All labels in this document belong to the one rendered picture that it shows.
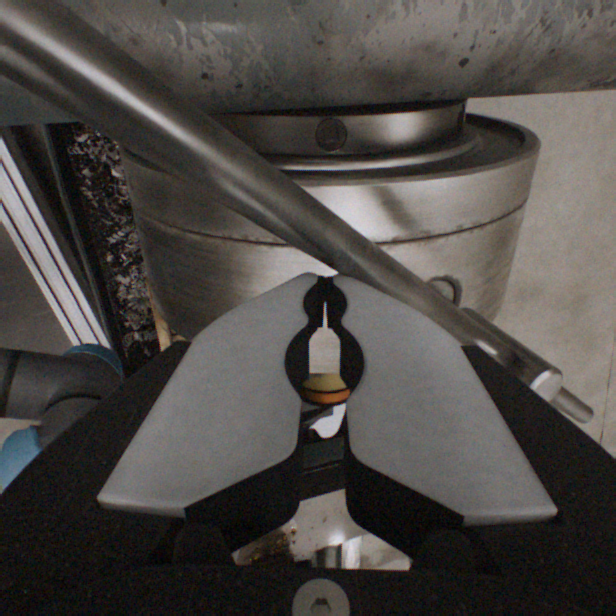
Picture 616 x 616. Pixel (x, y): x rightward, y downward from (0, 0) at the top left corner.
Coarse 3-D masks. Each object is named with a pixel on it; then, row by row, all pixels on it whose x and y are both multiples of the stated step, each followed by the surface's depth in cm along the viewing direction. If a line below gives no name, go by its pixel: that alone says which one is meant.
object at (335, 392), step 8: (312, 376) 44; (328, 376) 43; (336, 376) 44; (304, 384) 45; (312, 384) 44; (320, 384) 44; (328, 384) 44; (336, 384) 44; (344, 384) 44; (304, 392) 46; (312, 392) 46; (320, 392) 45; (328, 392) 45; (336, 392) 45; (344, 392) 46; (304, 400) 47; (312, 400) 46; (320, 400) 46; (328, 400) 46; (336, 400) 46; (344, 400) 46
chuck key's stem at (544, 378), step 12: (468, 312) 24; (480, 324) 23; (492, 324) 23; (504, 336) 22; (516, 348) 21; (528, 348) 22; (516, 360) 21; (528, 360) 21; (540, 360) 21; (516, 372) 21; (528, 372) 20; (540, 372) 20; (552, 372) 20; (528, 384) 20; (540, 384) 20; (552, 384) 20; (552, 396) 21
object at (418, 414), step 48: (336, 288) 12; (384, 336) 9; (432, 336) 9; (384, 384) 8; (432, 384) 8; (480, 384) 8; (384, 432) 7; (432, 432) 7; (480, 432) 7; (384, 480) 6; (432, 480) 6; (480, 480) 6; (528, 480) 6; (384, 528) 7; (432, 528) 6
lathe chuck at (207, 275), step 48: (144, 240) 31; (192, 240) 26; (240, 240) 25; (432, 240) 25; (480, 240) 27; (192, 288) 28; (240, 288) 26; (480, 288) 29; (192, 336) 31; (336, 336) 27
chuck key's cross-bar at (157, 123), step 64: (0, 0) 5; (0, 64) 5; (64, 64) 6; (128, 64) 6; (128, 128) 7; (192, 128) 7; (256, 192) 8; (320, 256) 11; (384, 256) 12; (448, 320) 16
